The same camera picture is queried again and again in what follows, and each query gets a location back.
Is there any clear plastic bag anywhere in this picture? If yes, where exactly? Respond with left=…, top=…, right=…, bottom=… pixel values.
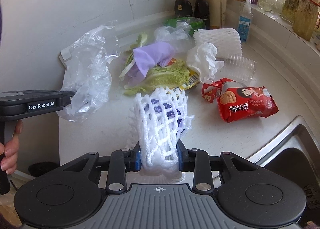
left=57, top=21, right=120, bottom=122

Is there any jar of sprouting garlic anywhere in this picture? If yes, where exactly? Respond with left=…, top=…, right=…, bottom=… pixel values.
left=293, top=0, right=319, bottom=41

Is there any flat white foam net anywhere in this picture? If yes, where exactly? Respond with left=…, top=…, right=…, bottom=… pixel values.
left=194, top=28, right=242, bottom=58

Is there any small red torn wrapper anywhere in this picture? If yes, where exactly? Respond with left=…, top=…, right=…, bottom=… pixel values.
left=201, top=78, right=233, bottom=103

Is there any left dark sauce bottle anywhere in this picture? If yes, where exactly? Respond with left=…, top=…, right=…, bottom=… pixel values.
left=174, top=0, right=193, bottom=18

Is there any green cabbage leaf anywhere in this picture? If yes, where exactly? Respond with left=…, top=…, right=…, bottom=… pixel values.
left=119, top=33, right=187, bottom=96

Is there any white foam fruit net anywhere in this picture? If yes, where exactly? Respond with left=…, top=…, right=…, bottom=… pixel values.
left=128, top=87, right=194, bottom=181

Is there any steel sink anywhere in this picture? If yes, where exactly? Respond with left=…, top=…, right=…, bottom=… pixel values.
left=248, top=115, right=319, bottom=211

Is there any purple rubber glove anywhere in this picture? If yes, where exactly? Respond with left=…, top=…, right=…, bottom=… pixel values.
left=126, top=41, right=175, bottom=88

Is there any clear blue-label spray bottle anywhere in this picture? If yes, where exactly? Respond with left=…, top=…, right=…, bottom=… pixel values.
left=237, top=0, right=253, bottom=43

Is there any red snack bag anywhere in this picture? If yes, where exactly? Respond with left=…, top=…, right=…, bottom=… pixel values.
left=217, top=87, right=279, bottom=123

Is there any clear glass cup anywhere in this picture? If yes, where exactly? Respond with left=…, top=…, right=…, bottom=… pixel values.
left=258, top=0, right=284, bottom=20

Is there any yellow snack wrapper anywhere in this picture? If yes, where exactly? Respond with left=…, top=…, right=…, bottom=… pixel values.
left=173, top=66, right=200, bottom=90

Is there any crumpled clear plastic wrap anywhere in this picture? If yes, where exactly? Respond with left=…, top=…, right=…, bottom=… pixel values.
left=154, top=26, right=195, bottom=53

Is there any dark sauce bottle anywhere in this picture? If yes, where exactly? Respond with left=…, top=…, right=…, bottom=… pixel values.
left=194, top=0, right=210, bottom=29
left=174, top=0, right=193, bottom=18

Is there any crumpled white tissue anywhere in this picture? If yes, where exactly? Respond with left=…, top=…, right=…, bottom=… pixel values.
left=186, top=43, right=225, bottom=84

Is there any person's left hand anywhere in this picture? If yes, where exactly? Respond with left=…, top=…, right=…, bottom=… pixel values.
left=1, top=120, right=23, bottom=175

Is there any clear plastic tray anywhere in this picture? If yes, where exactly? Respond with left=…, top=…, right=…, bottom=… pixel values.
left=215, top=54, right=257, bottom=86

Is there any right dark sauce bottle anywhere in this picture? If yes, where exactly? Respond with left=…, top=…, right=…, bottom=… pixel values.
left=194, top=0, right=210, bottom=29

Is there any green snack bag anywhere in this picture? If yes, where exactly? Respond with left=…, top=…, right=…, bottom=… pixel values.
left=165, top=17, right=206, bottom=37

